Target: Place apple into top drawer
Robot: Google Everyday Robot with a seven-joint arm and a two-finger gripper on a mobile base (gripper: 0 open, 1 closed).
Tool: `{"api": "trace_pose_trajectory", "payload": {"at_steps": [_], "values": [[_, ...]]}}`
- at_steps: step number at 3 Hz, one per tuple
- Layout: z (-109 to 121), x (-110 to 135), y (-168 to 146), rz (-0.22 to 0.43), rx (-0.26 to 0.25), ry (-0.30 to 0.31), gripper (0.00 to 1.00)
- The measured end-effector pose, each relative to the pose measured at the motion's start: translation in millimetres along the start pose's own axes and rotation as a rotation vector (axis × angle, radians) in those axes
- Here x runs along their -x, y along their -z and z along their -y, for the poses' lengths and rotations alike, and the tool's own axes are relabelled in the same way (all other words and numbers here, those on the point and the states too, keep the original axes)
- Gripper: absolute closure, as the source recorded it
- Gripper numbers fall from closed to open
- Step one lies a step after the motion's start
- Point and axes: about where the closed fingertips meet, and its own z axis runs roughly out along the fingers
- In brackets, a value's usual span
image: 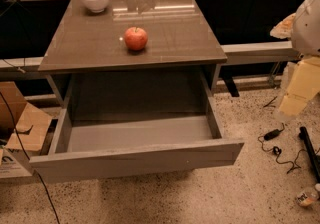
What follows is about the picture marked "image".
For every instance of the open grey top drawer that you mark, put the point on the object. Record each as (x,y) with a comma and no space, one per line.
(117,124)

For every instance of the black bar on floor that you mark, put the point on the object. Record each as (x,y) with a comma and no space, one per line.
(314,158)

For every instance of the small plastic bottle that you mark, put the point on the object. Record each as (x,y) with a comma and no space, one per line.
(308,196)

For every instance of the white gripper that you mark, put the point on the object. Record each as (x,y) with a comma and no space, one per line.
(307,29)

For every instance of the grey cabinet with glossy top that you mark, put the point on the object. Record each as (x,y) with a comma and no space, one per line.
(178,35)

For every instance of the brown cardboard box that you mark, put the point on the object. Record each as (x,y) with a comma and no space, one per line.
(23,130)

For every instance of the red apple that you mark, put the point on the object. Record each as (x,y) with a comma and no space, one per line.
(135,38)

